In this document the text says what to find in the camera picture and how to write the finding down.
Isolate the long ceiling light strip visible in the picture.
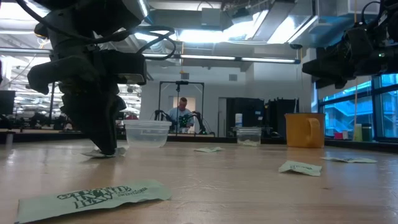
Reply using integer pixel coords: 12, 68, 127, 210
0, 47, 302, 65

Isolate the large clear plastic container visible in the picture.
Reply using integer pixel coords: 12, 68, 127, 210
123, 119, 172, 149

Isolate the light green cup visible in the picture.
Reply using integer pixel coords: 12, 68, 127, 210
353, 123, 363, 142

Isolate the pale green stevia packet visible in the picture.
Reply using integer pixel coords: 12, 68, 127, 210
278, 160, 323, 177
14, 179, 172, 224
193, 146, 224, 154

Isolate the black gantry frame stand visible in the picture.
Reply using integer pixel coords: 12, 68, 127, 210
157, 80, 205, 137
49, 81, 56, 122

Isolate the black monitor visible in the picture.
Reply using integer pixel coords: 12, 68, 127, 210
0, 90, 16, 116

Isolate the black yellow cable reel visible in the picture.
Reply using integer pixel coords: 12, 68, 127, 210
33, 22, 50, 40

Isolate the yellow mug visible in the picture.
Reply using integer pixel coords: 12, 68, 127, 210
284, 112, 326, 149

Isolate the black equipment rack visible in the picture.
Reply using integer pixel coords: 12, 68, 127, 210
264, 98, 300, 138

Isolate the white truvia packet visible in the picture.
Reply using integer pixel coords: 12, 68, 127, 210
81, 146, 128, 159
320, 156, 378, 164

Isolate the person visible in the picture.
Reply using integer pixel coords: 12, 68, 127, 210
167, 96, 196, 134

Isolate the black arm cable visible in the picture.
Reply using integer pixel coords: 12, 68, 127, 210
130, 26, 177, 62

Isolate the grey electrical box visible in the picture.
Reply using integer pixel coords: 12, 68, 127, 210
201, 7, 222, 27

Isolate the dark green cup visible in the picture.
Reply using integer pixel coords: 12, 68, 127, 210
361, 123, 373, 142

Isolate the small clear plastic container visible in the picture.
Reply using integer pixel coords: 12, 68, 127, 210
235, 126, 262, 147

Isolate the silver ventilation duct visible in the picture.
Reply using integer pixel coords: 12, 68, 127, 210
248, 0, 320, 44

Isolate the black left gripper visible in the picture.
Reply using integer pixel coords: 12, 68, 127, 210
27, 48, 147, 156

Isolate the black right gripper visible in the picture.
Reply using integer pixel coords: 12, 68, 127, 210
302, 26, 398, 90

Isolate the black cabinet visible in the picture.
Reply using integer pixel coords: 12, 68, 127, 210
226, 97, 266, 137

